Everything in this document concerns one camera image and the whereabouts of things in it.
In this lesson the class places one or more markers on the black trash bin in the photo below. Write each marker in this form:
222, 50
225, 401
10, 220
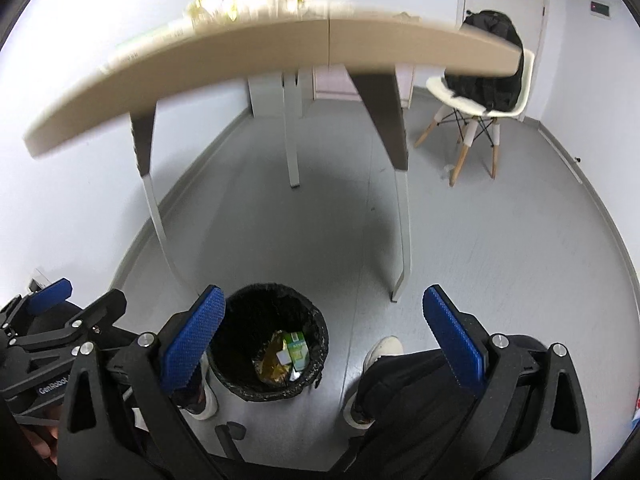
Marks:
254, 313

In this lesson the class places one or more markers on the gold foil snack bag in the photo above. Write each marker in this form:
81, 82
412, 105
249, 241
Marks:
273, 364

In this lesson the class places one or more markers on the green white medicine box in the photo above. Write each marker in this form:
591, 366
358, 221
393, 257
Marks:
294, 351

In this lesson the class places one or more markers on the person's left shoe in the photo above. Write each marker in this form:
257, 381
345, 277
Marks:
198, 398

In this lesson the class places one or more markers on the person's right leg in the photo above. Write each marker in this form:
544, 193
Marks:
427, 410

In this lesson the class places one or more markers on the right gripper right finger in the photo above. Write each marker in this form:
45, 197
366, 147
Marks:
528, 419

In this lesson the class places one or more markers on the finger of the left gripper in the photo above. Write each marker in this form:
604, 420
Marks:
102, 313
37, 302

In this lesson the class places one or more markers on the wall socket with plug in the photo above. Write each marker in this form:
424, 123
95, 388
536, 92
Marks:
38, 281

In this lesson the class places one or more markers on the white tissue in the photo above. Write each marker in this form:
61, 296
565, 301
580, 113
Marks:
281, 8

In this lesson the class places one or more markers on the white chair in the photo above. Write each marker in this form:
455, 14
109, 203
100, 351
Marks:
473, 120

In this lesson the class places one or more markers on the person's left hand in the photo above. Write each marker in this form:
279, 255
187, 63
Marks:
44, 439

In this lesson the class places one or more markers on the round wooden table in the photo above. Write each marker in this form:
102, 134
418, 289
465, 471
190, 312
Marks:
369, 45

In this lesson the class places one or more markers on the person's shoe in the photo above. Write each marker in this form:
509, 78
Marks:
375, 389
198, 398

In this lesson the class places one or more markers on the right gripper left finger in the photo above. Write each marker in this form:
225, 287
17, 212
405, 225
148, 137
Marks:
118, 419

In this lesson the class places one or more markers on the wall switch panel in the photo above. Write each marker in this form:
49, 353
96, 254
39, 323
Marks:
600, 9

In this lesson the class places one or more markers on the person's right shoe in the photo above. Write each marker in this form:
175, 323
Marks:
375, 389

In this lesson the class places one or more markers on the clear bag with gold ribbon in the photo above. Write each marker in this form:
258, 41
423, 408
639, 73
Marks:
213, 11

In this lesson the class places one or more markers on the tall grey cabinet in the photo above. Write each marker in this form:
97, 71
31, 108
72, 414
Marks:
280, 76

